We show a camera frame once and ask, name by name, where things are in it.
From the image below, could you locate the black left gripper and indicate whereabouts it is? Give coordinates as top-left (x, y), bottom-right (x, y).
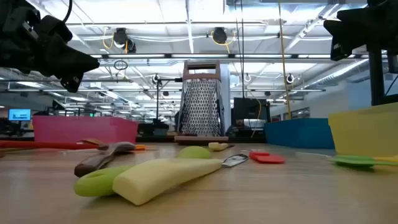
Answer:
top-left (0, 0), bottom-right (100, 93)

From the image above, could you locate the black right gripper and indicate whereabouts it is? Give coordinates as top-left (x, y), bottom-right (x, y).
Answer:
top-left (323, 0), bottom-right (398, 62)

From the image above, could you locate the light brown wooden spoon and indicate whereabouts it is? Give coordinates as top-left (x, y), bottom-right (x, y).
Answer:
top-left (77, 138), bottom-right (109, 151)

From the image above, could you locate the red spoon wooden handle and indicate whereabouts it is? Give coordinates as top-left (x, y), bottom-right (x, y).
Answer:
top-left (0, 140), bottom-right (99, 150)

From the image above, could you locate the dark brown wooden spoon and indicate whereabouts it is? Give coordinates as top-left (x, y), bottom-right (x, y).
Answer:
top-left (73, 141), bottom-right (136, 178)

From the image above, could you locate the green silicone spoon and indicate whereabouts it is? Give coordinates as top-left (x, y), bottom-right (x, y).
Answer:
top-left (73, 145), bottom-right (213, 197)

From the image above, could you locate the cream handled table knife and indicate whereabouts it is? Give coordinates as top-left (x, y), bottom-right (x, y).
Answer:
top-left (112, 154), bottom-right (249, 206)
top-left (208, 142), bottom-right (236, 152)

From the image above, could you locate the pink plastic bin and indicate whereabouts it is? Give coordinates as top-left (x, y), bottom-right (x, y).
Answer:
top-left (32, 115), bottom-right (139, 144)

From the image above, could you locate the blue screen computer monitor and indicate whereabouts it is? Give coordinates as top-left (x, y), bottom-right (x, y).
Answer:
top-left (8, 108), bottom-right (32, 121)

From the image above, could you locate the yellow plastic bin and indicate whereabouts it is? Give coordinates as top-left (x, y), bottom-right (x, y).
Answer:
top-left (328, 102), bottom-right (398, 158)

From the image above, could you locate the black tripod stand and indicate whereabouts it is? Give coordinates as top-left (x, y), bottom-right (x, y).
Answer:
top-left (154, 74), bottom-right (184, 125)

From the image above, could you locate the blue plastic bin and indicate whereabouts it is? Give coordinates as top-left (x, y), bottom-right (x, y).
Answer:
top-left (264, 118), bottom-right (335, 149)

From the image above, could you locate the black equipment cabinet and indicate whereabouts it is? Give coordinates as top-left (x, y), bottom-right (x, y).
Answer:
top-left (233, 97), bottom-right (271, 128)

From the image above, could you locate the pink metal box grater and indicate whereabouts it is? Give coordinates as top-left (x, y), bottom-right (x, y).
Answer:
top-left (174, 60), bottom-right (229, 144)

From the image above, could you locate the black table frame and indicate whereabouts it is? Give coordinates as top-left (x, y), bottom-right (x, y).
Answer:
top-left (368, 46), bottom-right (398, 106)

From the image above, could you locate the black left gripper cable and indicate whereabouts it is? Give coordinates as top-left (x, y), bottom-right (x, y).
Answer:
top-left (63, 0), bottom-right (73, 23)

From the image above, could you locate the black ceiling cord reel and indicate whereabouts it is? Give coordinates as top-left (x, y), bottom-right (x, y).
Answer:
top-left (211, 27), bottom-right (228, 45)
top-left (111, 27), bottom-right (137, 54)

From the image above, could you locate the yellow hanging cable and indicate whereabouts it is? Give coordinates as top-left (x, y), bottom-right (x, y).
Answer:
top-left (277, 0), bottom-right (292, 121)

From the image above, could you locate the black hanging cable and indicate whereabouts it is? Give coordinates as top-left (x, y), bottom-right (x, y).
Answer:
top-left (234, 0), bottom-right (246, 100)

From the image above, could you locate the red spatula clear handle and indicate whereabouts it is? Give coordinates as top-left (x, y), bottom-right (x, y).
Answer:
top-left (248, 151), bottom-right (286, 164)

